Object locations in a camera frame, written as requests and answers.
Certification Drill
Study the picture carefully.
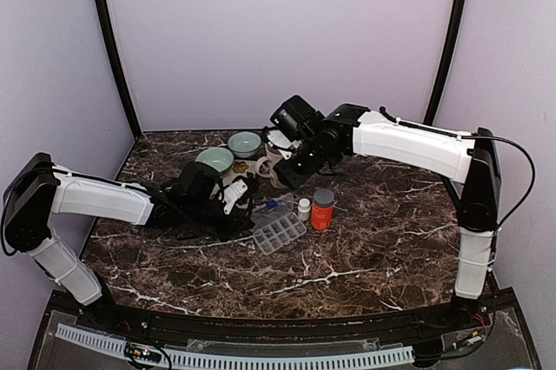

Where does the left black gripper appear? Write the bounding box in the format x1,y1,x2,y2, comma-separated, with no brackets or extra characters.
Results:
184,199,255,243

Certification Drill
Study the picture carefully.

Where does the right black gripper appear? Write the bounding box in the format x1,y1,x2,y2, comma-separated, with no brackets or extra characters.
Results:
273,140,334,190

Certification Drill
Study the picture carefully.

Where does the clear plastic pill organizer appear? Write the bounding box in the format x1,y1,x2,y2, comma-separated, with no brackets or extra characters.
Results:
251,193,307,255

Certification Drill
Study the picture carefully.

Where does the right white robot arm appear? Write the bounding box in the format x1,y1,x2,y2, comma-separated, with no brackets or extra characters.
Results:
269,96,501,330

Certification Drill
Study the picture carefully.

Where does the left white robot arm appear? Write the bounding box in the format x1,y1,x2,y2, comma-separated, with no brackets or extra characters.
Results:
1,153,258,332

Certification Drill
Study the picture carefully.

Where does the cream ceramic mug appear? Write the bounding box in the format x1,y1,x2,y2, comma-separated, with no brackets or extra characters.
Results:
255,144,288,189

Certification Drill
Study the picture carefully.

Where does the small white pill bottle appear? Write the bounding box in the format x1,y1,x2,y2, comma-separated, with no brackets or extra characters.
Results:
297,198,312,221

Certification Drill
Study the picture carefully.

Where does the orange pill bottle grey cap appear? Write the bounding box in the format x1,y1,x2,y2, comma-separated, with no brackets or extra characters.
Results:
311,188,334,231

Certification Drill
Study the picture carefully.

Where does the floral rectangular ceramic plate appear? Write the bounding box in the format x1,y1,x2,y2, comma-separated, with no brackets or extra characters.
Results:
213,160,259,199

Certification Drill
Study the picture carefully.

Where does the light green ceramic bowl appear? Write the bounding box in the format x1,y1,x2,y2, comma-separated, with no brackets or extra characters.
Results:
195,147,234,176

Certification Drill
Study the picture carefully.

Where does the blue striped ceramic bowl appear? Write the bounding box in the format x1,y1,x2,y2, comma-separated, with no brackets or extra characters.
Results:
228,131,261,159

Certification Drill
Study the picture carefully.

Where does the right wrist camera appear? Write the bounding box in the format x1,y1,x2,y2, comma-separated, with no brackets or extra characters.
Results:
263,128,301,160

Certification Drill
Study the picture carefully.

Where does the black front rail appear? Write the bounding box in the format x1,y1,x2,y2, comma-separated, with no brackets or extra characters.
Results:
77,304,493,344

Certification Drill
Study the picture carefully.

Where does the white slotted cable duct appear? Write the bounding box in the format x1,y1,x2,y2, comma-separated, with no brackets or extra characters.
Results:
55,324,414,369

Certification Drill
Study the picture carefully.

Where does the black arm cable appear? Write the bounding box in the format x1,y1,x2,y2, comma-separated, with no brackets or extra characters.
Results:
460,135,537,232

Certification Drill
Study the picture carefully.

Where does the right black frame post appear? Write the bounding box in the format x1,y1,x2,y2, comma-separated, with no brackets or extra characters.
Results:
423,0,466,126

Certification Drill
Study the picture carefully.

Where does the black frame post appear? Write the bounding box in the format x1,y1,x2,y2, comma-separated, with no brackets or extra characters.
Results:
95,0,142,140
423,0,466,126

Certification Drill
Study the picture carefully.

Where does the left black frame post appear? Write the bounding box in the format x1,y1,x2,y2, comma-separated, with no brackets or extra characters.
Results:
95,0,142,140

